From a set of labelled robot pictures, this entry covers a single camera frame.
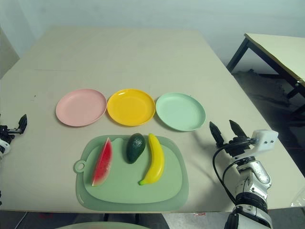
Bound mint green round plate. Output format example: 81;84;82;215
155;93;206;132

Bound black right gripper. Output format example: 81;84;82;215
209;119;254;160

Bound toy yellow banana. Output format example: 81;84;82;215
139;133;165;186

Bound beige side table black legs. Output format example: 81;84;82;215
226;32;305;120

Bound yellow round plate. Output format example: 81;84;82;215
107;88;156;126

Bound pink round plate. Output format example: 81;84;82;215
55;88;108;127

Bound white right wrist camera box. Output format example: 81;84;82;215
249;129;279;155

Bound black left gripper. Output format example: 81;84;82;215
0;114;28;144

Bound toy dark green avocado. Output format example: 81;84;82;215
125;133;146;165

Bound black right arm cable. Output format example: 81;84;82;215
212;143;241;206

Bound clear plastic bag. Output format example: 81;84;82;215
291;188;305;208

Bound green cutting board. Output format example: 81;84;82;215
73;135;190;212

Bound toy watermelon slice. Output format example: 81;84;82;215
91;137;113;187

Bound white floor cable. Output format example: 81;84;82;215
10;211;27;229

